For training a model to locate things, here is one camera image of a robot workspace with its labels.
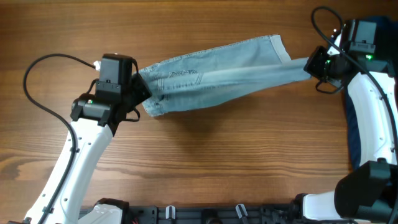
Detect dark blue shirt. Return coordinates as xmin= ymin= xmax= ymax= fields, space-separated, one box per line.
xmin=328 ymin=16 xmax=397 ymax=169

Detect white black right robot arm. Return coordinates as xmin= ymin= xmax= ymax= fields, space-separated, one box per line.
xmin=292 ymin=46 xmax=397 ymax=223

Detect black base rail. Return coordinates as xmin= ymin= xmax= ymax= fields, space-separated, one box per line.
xmin=105 ymin=204 xmax=300 ymax=224

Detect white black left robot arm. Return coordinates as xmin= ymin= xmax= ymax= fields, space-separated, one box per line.
xmin=23 ymin=73 xmax=151 ymax=223

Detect light blue denim shorts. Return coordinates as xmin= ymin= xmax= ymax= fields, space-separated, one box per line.
xmin=139 ymin=35 xmax=311 ymax=117

